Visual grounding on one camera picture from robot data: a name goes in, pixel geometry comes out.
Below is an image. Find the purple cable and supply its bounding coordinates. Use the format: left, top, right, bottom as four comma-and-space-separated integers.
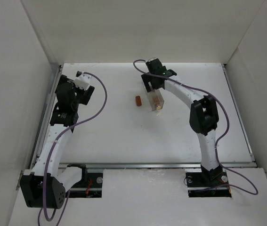
133, 59, 259, 196
38, 72, 108, 222

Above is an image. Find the clear plastic box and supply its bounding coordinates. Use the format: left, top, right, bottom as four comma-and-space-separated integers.
145, 89, 164, 111

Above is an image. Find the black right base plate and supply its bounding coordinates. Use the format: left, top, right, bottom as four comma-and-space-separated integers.
184, 169, 232, 198

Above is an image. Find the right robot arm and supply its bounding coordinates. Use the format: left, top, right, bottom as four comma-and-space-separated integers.
141, 58, 223, 182

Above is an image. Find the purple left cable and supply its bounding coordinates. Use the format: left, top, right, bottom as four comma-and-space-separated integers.
38, 72, 108, 222

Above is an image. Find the orange wood cylinder block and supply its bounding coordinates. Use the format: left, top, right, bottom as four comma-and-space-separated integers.
135, 96, 142, 106

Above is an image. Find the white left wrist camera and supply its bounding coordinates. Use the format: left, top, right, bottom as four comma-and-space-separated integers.
73, 71, 92, 90

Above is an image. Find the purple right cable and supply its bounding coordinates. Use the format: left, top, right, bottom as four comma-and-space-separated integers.
133, 59, 259, 196

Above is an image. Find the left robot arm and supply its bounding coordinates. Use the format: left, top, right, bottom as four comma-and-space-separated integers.
20, 73, 95, 209

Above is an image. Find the aluminium table edge rail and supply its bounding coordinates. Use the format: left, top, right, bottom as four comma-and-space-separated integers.
221, 64, 257, 167

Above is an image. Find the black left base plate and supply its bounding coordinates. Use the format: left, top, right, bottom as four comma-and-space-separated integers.
69, 172, 103, 198

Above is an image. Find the front aluminium rail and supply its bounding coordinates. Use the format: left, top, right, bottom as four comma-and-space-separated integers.
33, 161, 258, 170

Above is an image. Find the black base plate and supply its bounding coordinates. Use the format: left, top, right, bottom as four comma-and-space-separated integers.
184, 169, 232, 198
69, 172, 103, 198

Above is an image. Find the light engraved wood block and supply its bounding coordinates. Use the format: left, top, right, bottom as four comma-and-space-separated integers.
153, 94, 161, 110

